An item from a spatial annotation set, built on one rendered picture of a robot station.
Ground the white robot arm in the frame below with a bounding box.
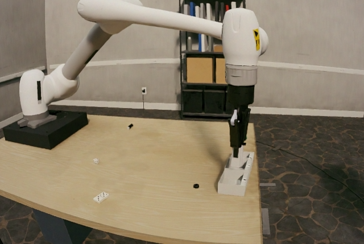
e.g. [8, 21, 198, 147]
[18, 0, 268, 129]

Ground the white domino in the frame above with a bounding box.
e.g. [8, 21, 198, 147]
[93, 192, 109, 203]

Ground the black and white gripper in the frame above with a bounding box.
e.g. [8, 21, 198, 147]
[227, 84, 254, 168]

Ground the white rack of bins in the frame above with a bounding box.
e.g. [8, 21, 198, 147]
[217, 151, 254, 196]

